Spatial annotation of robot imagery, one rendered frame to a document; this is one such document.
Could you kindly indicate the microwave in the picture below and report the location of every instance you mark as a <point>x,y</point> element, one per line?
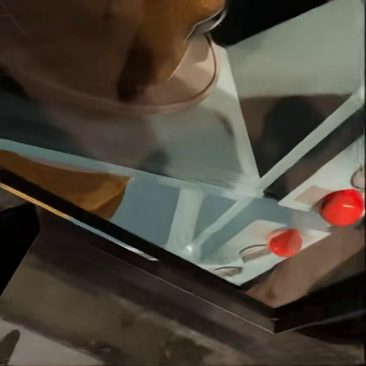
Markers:
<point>204,150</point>

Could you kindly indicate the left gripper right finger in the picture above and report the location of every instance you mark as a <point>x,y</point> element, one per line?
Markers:
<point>354,227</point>

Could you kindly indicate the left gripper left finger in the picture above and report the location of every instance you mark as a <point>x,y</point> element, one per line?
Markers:
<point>19,227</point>

